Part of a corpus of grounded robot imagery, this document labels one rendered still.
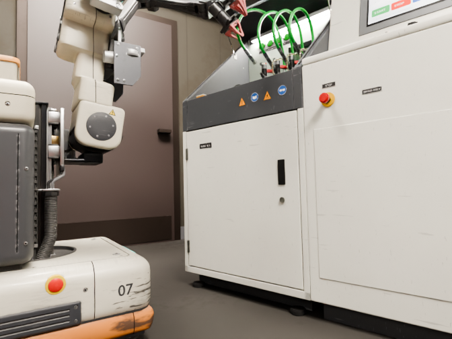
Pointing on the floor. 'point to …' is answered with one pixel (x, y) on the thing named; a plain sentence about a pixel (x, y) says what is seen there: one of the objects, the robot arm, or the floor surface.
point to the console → (381, 179)
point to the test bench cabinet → (266, 288)
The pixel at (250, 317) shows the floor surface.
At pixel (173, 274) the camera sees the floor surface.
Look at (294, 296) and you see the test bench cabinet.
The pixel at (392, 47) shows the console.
